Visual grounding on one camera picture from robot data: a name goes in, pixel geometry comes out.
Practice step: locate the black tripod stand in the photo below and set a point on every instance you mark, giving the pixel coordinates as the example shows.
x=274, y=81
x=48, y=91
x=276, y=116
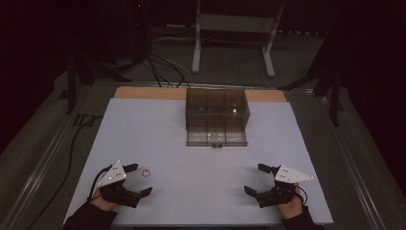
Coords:
x=334, y=102
x=71, y=89

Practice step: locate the white metal stand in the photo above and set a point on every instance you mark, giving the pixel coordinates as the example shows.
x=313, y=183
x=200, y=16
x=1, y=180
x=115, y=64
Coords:
x=196, y=48

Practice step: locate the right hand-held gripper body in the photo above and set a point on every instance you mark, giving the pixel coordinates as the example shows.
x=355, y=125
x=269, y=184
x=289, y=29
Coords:
x=288, y=175

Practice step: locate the white table mat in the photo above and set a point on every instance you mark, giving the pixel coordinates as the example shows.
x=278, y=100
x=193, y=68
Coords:
x=191, y=179

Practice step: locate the smoky transparent drawer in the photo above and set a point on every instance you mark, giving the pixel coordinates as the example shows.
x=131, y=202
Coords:
x=217, y=139

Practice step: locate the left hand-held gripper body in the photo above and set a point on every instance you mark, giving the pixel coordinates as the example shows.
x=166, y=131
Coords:
x=112, y=176

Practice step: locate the smoky transparent storage box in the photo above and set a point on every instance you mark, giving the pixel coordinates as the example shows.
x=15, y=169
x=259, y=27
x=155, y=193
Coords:
x=217, y=105

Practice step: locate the person's left hand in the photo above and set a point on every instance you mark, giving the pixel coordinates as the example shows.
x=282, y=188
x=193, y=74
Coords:
x=102, y=203

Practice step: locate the person's right hand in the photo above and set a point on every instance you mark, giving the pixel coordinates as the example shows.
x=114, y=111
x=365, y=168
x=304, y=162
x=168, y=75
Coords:
x=291, y=208

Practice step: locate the aluminium frame rail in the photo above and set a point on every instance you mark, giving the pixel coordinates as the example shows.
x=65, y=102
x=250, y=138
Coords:
x=351, y=166
x=41, y=172
x=223, y=85

